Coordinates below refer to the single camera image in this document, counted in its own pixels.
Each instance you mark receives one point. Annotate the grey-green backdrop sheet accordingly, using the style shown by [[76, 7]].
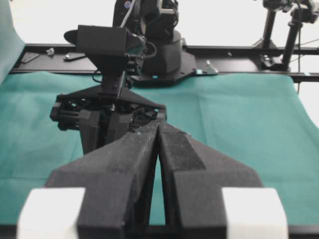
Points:
[[11, 45]]

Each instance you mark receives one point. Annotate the black camera stand pole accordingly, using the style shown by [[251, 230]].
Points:
[[265, 42]]

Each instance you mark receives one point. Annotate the black aluminium rail frame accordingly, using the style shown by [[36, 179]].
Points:
[[226, 59]]

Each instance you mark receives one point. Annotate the green table cloth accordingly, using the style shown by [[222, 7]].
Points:
[[256, 119]]

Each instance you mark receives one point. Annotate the silver angle bracket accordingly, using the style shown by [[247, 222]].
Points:
[[210, 69]]

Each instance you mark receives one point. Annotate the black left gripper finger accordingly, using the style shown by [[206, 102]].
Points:
[[209, 195]]

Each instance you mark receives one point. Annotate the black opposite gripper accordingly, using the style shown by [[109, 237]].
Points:
[[95, 196]]

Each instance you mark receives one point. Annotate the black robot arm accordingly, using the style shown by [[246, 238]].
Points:
[[154, 20]]

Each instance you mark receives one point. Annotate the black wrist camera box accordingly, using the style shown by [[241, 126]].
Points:
[[113, 50]]

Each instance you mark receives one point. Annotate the black strip with silver screw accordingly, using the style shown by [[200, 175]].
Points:
[[72, 56]]

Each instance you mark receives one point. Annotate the small grey corner bracket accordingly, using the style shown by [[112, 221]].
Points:
[[50, 52]]

